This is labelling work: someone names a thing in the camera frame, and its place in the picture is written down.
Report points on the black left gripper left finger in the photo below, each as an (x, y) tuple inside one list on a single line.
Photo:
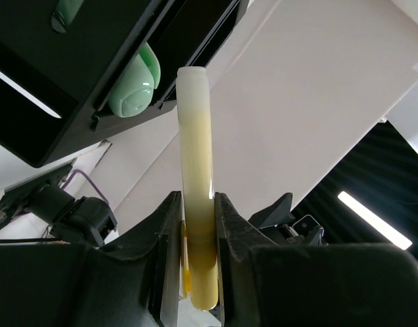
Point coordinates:
[(132, 281)]

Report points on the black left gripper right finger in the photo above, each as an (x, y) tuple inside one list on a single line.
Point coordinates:
[(265, 284)]

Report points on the yellow highlighter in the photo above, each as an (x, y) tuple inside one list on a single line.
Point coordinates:
[(195, 133)]

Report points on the green highlighter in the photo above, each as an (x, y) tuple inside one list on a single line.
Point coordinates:
[(133, 92)]

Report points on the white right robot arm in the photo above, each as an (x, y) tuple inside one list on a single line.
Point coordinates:
[(81, 221)]

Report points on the black slotted organizer box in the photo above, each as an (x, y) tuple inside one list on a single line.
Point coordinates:
[(55, 81)]

